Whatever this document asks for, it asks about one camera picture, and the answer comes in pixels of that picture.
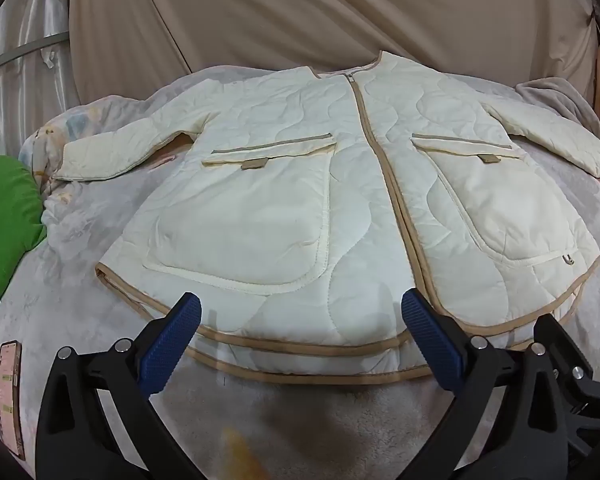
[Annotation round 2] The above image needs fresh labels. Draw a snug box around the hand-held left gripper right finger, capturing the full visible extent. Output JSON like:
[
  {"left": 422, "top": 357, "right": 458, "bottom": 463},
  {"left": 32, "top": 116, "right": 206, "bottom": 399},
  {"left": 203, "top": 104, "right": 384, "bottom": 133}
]
[{"left": 401, "top": 287, "right": 568, "bottom": 480}]

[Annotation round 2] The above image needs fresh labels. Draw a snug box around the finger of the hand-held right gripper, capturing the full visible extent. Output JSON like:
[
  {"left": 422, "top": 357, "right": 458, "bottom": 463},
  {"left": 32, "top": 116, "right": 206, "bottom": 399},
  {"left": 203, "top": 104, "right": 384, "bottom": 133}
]
[{"left": 534, "top": 314, "right": 600, "bottom": 411}]

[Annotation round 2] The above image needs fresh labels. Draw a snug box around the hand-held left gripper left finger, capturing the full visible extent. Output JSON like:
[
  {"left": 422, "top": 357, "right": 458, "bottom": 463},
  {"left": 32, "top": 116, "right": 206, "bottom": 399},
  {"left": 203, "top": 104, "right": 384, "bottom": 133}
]
[{"left": 35, "top": 291, "right": 206, "bottom": 480}]

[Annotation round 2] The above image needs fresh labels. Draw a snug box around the cream quilted jacket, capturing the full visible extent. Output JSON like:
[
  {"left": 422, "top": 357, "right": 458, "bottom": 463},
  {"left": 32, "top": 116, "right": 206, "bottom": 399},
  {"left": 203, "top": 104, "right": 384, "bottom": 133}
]
[{"left": 52, "top": 50, "right": 600, "bottom": 386}]

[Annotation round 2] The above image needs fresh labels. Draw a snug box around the grey floral blanket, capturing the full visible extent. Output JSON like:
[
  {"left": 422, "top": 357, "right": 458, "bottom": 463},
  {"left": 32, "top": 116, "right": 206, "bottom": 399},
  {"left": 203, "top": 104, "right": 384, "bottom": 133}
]
[{"left": 0, "top": 67, "right": 600, "bottom": 480}]

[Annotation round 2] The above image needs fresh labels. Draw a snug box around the pink patterned strip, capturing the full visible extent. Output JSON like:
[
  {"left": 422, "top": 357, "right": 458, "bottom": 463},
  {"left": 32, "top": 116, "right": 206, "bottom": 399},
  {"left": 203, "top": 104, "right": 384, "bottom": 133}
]
[{"left": 0, "top": 341, "right": 26, "bottom": 461}]

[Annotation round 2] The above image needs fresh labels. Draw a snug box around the green pillow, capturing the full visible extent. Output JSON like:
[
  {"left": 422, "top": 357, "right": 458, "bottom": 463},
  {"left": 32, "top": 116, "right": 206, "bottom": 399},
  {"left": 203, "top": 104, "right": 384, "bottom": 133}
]
[{"left": 0, "top": 155, "right": 48, "bottom": 322}]

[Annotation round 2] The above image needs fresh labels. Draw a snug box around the grey fleece cloth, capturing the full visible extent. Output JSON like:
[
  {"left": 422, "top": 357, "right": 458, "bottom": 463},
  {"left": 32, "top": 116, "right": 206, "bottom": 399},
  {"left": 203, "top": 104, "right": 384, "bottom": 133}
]
[{"left": 515, "top": 76, "right": 600, "bottom": 146}]

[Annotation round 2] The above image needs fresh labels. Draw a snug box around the white sheer curtain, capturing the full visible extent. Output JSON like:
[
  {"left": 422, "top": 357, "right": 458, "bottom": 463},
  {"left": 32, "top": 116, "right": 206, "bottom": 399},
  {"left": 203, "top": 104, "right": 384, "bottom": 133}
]
[{"left": 0, "top": 0, "right": 83, "bottom": 158}]

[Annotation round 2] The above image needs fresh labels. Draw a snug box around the metal curtain rod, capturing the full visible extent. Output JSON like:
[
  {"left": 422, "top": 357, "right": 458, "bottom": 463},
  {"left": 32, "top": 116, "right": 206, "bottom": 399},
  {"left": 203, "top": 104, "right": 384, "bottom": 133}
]
[{"left": 0, "top": 31, "right": 70, "bottom": 77}]

